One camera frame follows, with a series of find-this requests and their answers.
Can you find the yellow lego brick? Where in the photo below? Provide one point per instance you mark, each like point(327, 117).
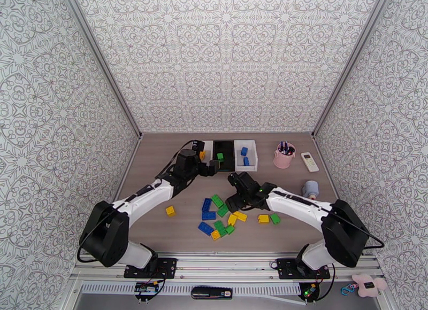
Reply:
point(263, 219)
point(170, 211)
point(232, 220)
point(240, 216)
point(202, 155)
point(215, 235)

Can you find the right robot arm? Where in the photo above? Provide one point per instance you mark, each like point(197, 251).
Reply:
point(301, 207)

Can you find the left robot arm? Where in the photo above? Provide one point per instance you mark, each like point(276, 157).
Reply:
point(147, 195)

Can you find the white plastic bin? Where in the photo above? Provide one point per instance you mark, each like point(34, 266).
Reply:
point(253, 152)
point(209, 148)

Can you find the black plastic bin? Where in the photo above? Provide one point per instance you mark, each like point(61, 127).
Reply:
point(229, 152)

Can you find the pink metal bucket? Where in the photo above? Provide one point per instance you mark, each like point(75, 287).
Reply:
point(282, 162)

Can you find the blue-grey cylinder pink end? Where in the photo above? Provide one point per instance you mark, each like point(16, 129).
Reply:
point(310, 187)

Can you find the white remote control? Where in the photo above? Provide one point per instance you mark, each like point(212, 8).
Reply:
point(310, 162)

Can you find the black device with label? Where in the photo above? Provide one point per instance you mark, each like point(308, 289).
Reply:
point(207, 293)

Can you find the circuit board green light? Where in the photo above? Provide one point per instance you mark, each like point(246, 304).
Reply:
point(309, 290)

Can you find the small circuit board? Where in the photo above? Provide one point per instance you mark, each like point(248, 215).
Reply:
point(147, 288)

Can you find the pink plush toy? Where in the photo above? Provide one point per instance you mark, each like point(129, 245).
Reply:
point(359, 280)

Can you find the black square tag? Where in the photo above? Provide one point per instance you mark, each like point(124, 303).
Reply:
point(369, 284)

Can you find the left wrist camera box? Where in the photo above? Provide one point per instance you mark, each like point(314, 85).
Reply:
point(199, 146)

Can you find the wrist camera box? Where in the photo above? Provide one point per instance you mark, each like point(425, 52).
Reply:
point(199, 146)
point(242, 182)

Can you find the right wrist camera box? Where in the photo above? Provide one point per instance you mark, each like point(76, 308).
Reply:
point(242, 182)

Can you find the aluminium mounting rail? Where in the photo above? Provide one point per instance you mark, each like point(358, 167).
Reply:
point(227, 262)

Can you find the aluminium side rail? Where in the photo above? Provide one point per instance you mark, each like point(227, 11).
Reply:
point(129, 165)
point(326, 167)

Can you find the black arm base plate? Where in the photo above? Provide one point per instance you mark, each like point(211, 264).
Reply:
point(167, 267)
point(284, 269)

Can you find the aluminium corner post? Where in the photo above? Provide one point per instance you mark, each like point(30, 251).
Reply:
point(102, 62)
point(350, 62)

